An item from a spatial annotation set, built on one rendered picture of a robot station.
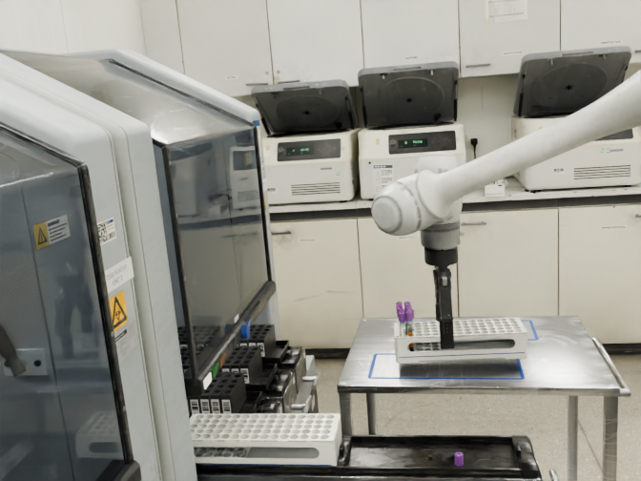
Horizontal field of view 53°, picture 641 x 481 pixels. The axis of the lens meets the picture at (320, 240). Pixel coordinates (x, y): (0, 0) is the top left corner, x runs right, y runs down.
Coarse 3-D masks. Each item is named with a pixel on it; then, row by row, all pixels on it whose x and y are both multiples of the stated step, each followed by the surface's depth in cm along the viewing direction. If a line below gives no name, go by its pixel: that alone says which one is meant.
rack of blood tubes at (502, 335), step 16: (464, 320) 155; (480, 320) 154; (496, 320) 154; (512, 320) 154; (400, 336) 148; (416, 336) 147; (432, 336) 147; (464, 336) 146; (480, 336) 146; (496, 336) 145; (512, 336) 145; (400, 352) 148; (416, 352) 148; (432, 352) 147; (448, 352) 147; (464, 352) 147; (480, 352) 146; (496, 352) 146; (512, 352) 146
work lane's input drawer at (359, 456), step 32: (352, 448) 123; (384, 448) 122; (416, 448) 121; (448, 448) 120; (480, 448) 120; (512, 448) 119; (224, 480) 117; (256, 480) 116; (288, 480) 115; (320, 480) 114; (352, 480) 113; (384, 480) 112; (416, 480) 112; (448, 480) 111; (480, 480) 110; (512, 480) 109
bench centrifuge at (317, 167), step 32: (256, 96) 355; (288, 96) 355; (320, 96) 354; (288, 128) 387; (320, 128) 387; (352, 128) 372; (288, 160) 343; (320, 160) 340; (352, 160) 350; (288, 192) 346; (320, 192) 343; (352, 192) 344
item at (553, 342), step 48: (384, 336) 173; (528, 336) 165; (576, 336) 163; (384, 384) 145; (432, 384) 143; (480, 384) 141; (528, 384) 139; (576, 384) 138; (624, 384) 144; (576, 432) 182; (576, 480) 186
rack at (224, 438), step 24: (192, 432) 121; (216, 432) 121; (240, 432) 120; (264, 432) 120; (288, 432) 120; (312, 432) 118; (336, 432) 117; (216, 456) 122; (240, 456) 118; (264, 456) 122; (288, 456) 121; (312, 456) 120; (336, 456) 116
